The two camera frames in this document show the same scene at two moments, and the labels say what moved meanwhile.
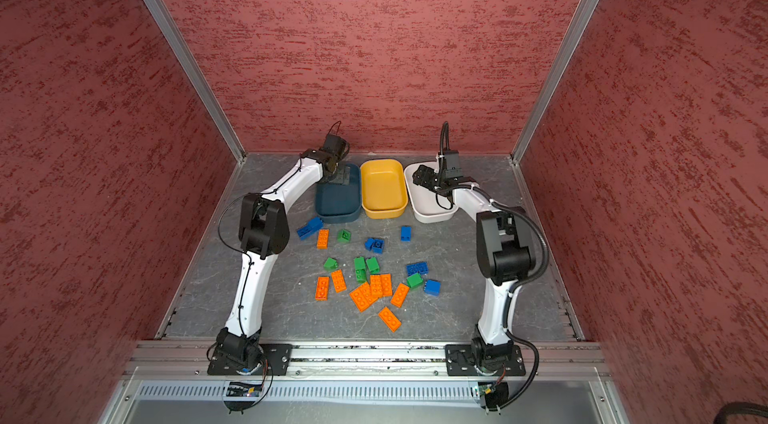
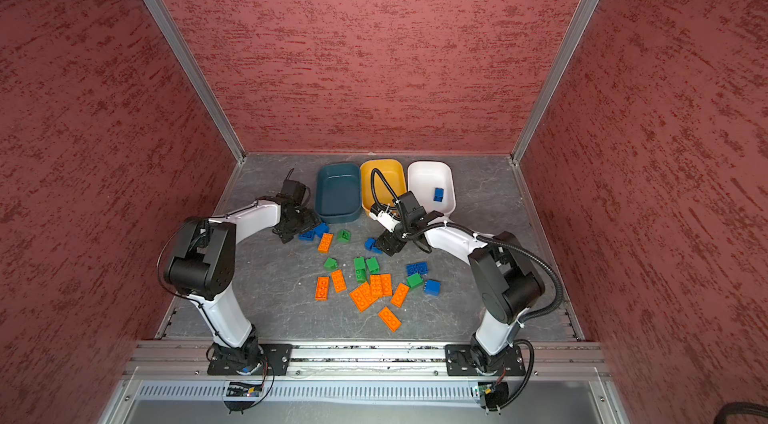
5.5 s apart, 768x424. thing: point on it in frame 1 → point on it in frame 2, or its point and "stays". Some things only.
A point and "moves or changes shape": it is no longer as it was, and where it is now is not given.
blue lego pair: [375, 245] stays
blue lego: [432, 287] stays
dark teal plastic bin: [339, 203] stays
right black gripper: [426, 173] → [387, 241]
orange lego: [323, 239] moves or changes shape
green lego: [373, 266] stays
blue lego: [421, 267] stays
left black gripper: [342, 175] → [311, 221]
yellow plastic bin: [383, 186] stays
